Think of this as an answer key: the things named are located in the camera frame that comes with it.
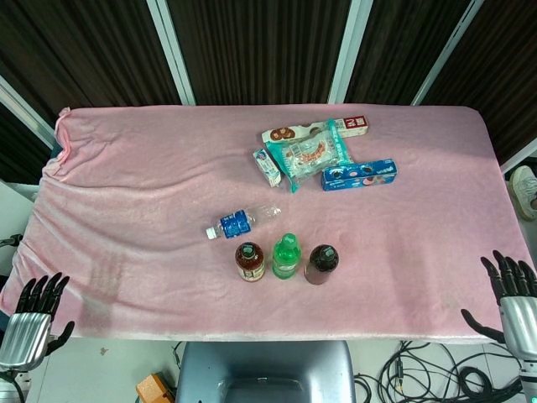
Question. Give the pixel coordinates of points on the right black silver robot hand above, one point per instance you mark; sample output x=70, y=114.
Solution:
x=520, y=319

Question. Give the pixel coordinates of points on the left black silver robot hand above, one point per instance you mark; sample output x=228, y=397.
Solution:
x=27, y=336

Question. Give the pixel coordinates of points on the unlabelled dark red bottle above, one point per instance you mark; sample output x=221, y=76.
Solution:
x=321, y=264

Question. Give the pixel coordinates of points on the labelled amber tea bottle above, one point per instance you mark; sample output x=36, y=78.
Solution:
x=250, y=264

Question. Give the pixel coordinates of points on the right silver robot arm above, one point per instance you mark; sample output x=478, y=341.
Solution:
x=529, y=384

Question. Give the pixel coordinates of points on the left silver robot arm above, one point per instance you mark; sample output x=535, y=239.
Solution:
x=8, y=388

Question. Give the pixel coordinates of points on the black table side fixture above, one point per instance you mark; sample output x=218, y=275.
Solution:
x=10, y=241

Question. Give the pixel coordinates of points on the white sneaker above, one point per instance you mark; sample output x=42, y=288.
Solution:
x=524, y=191

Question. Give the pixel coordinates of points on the orange floor box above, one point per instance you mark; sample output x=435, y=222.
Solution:
x=153, y=388

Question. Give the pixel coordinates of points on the pink fleece table cloth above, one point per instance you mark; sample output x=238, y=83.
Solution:
x=168, y=189

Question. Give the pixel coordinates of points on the blue cookie box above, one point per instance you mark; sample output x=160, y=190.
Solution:
x=361, y=175

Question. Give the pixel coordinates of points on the empty blue label water bottle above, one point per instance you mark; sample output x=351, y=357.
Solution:
x=237, y=223

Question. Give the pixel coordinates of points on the green soda bottle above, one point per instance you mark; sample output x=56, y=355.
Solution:
x=286, y=260

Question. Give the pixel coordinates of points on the long white red biscuit box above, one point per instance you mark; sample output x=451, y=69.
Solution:
x=356, y=126

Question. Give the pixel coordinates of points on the teal clear snack packet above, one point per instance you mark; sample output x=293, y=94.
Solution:
x=308, y=155

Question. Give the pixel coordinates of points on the small white blue carton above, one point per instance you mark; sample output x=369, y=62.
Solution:
x=268, y=168

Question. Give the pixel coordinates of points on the white partition post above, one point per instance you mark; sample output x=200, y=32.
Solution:
x=23, y=111
x=172, y=50
x=453, y=54
x=350, y=50
x=520, y=157

